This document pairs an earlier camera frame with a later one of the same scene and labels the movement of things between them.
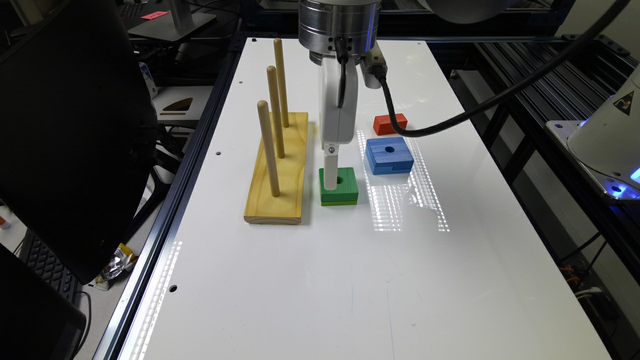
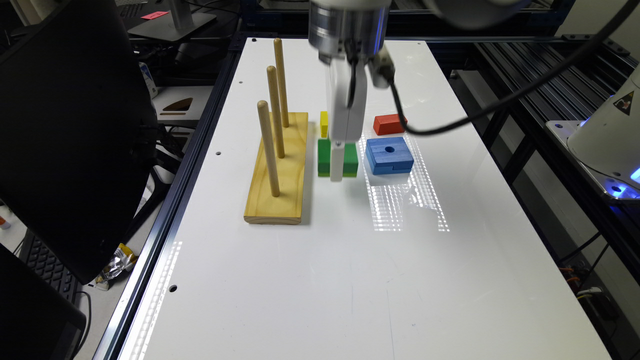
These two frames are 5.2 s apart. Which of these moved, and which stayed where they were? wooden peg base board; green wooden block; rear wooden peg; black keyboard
Moved: green wooden block
Stayed: rear wooden peg; wooden peg base board; black keyboard
